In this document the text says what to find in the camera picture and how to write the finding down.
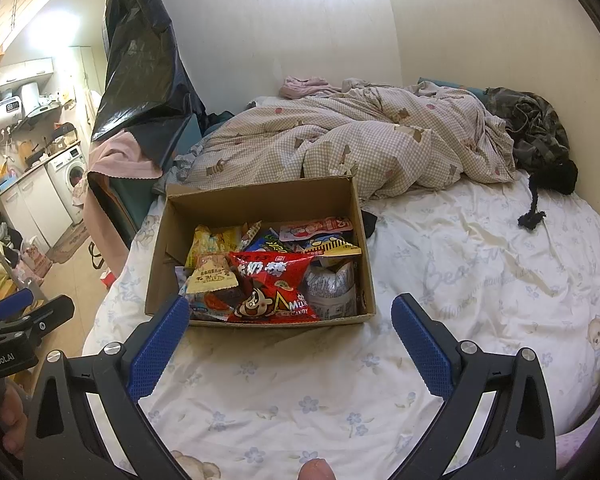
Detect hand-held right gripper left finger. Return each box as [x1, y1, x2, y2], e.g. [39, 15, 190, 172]
[22, 295, 193, 480]

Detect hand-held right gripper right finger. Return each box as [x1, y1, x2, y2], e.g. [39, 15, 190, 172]
[390, 292, 558, 480]

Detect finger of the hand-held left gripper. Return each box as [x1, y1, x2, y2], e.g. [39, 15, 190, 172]
[0, 287, 35, 331]
[0, 296, 76, 347]

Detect white red shrimp snack packet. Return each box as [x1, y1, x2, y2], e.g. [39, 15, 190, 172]
[180, 267, 241, 322]

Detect tan snack packet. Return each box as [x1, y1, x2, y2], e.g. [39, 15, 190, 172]
[186, 254, 241, 295]

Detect white silver snack packet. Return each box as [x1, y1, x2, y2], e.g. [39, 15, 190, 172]
[302, 260, 359, 318]

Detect red candy packet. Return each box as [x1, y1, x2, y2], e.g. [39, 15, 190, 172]
[227, 251, 322, 323]

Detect yellow striped blue snack packet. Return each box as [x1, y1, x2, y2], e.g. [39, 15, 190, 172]
[300, 237, 363, 259]

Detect small white brown snack packet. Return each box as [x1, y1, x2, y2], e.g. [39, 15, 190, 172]
[237, 220, 264, 253]

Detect white blue snack packet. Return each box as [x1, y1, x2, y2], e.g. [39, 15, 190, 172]
[242, 230, 306, 257]

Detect pink snack packet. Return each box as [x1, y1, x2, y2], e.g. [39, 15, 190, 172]
[278, 217, 355, 242]

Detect brown cardboard box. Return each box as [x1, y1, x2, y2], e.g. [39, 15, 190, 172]
[145, 172, 377, 328]

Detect person's left hand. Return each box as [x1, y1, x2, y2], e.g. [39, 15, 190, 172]
[0, 379, 31, 459]

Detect person's right hand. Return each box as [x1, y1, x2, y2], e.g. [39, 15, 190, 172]
[299, 458, 337, 480]

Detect pink printed bag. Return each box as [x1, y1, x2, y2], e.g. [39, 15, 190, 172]
[20, 240, 54, 279]

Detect brown oval rug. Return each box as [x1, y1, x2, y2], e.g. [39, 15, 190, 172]
[47, 222, 92, 265]

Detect white floral bed sheet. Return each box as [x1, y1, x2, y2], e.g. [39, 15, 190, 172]
[82, 180, 600, 480]

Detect white base cabinet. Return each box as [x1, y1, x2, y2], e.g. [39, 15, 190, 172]
[0, 165, 64, 257]

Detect white washing machine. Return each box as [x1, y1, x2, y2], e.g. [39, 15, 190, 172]
[45, 146, 89, 226]

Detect pink draped cloth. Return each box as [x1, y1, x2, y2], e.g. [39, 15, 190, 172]
[82, 130, 167, 261]

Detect white water heater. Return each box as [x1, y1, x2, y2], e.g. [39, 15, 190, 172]
[0, 97, 29, 136]

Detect beige checked quilt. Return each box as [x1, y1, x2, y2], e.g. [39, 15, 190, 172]
[172, 80, 518, 202]

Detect camouflage jacket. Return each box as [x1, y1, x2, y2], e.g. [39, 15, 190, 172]
[482, 86, 579, 196]

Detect tall white cabinet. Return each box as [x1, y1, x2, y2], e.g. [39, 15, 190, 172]
[67, 45, 104, 111]

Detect teal pillow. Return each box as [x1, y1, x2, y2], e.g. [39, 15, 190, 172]
[417, 77, 487, 104]

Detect black plastic bag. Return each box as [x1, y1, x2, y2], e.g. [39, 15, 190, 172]
[91, 0, 207, 143]

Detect small pink garment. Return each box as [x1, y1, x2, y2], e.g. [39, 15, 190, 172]
[279, 75, 343, 102]

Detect black knotted cord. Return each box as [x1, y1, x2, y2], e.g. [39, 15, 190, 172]
[517, 172, 549, 232]

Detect white wall cabinets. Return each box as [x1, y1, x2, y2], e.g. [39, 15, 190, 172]
[0, 57, 57, 89]

